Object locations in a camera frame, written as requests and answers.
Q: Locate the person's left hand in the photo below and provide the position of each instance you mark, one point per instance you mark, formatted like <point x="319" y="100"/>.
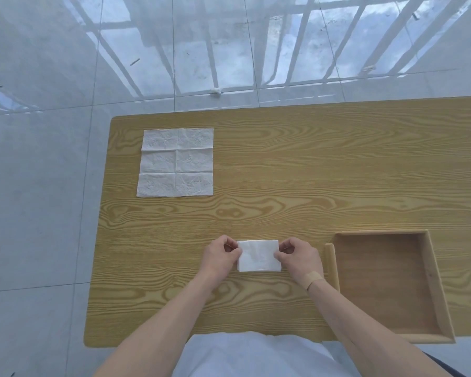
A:
<point x="216" y="258"/>

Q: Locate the person's right hand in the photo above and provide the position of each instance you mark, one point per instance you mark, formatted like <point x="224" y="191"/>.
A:
<point x="302" y="259"/>

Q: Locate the person's right thumb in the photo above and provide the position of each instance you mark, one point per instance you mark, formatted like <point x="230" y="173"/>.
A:
<point x="280" y="256"/>

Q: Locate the person's left thumb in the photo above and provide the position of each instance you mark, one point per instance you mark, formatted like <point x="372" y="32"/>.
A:
<point x="235" y="253"/>

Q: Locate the white tissue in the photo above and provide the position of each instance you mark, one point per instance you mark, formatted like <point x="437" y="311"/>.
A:
<point x="258" y="255"/>
<point x="176" y="162"/>

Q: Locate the person's left forearm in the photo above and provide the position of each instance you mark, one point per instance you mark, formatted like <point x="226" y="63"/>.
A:
<point x="161" y="329"/>

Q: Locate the person's right forearm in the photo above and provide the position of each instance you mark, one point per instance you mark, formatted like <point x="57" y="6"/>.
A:
<point x="361" y="329"/>

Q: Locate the beige adhesive bandage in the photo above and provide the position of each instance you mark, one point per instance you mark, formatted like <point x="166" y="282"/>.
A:
<point x="312" y="279"/>

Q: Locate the person's white shirt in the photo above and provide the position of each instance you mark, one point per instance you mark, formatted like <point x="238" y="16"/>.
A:
<point x="255" y="355"/>

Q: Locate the unfolded white tissue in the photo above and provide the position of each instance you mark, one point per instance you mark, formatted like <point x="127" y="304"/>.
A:
<point x="176" y="162"/>

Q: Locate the wooden tray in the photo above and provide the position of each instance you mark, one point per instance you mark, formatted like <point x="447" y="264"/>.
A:
<point x="392" y="284"/>

